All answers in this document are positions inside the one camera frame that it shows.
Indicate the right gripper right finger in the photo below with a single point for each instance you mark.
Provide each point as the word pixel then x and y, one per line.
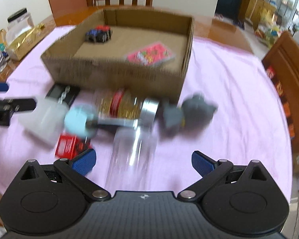
pixel 212 173

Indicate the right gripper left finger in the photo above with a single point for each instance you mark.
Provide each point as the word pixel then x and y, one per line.
pixel 76 169

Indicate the translucent white plastic box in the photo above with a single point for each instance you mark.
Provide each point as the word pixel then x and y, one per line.
pixel 46 121

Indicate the clear plastic jar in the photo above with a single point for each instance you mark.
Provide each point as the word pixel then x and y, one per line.
pixel 131 160

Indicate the blue toy train car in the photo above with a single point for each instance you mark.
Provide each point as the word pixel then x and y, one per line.
pixel 100 34

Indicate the clear refill case with label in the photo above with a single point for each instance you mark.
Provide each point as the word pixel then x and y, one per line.
pixel 152 55

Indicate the red toy train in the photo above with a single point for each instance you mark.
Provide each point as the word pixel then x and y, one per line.
pixel 70 146

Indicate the gold tissue pack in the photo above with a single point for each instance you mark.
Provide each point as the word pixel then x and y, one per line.
pixel 21 39

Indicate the mint green earbud case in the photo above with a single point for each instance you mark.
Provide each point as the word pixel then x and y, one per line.
pixel 76 118

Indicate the black digital pocket scale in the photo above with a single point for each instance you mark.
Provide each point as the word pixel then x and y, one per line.
pixel 63 93

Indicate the grey cat figurine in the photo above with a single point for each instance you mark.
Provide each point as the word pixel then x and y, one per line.
pixel 189 118

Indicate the pink tablecloth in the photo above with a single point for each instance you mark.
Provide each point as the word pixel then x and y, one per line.
pixel 249 123

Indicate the black lid plastic jar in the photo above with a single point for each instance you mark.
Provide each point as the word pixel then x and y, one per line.
pixel 18 23

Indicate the bottle of yellow capsules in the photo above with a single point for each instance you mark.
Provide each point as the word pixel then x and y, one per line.
pixel 123 105

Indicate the wooden chair at right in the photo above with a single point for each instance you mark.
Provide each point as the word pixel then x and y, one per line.
pixel 284 58

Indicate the cardboard box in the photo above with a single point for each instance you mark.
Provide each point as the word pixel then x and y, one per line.
pixel 71 60

